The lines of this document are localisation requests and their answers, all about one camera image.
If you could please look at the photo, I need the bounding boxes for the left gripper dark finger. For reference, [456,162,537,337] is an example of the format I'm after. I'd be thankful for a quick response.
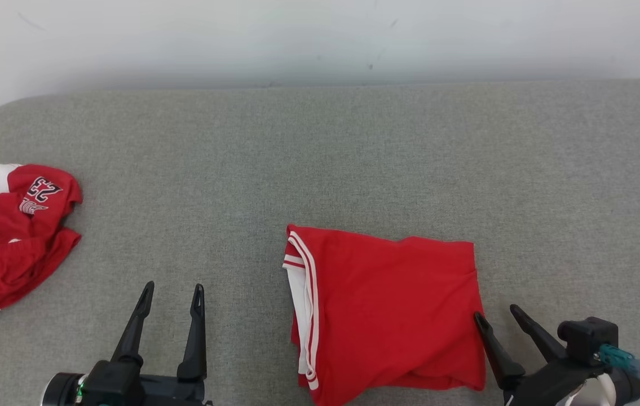
[110,281,155,364]
[177,284,208,380]

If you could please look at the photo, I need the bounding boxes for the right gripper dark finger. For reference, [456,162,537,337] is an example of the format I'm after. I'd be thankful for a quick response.
[473,312,526,390]
[510,304,568,363]

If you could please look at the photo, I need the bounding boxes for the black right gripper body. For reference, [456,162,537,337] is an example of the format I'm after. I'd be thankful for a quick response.
[503,355,597,406]

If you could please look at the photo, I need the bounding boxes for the grey fabric sofa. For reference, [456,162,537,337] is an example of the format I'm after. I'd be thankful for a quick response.
[0,79,640,406]

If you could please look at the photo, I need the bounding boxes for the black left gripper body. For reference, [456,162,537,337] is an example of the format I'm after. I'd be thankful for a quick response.
[80,361,213,406]

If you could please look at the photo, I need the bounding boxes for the red shorts with white stripe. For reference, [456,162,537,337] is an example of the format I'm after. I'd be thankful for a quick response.
[0,164,83,316]

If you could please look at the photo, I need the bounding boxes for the red shirt with white trim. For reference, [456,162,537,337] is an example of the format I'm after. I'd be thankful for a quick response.
[283,224,487,406]

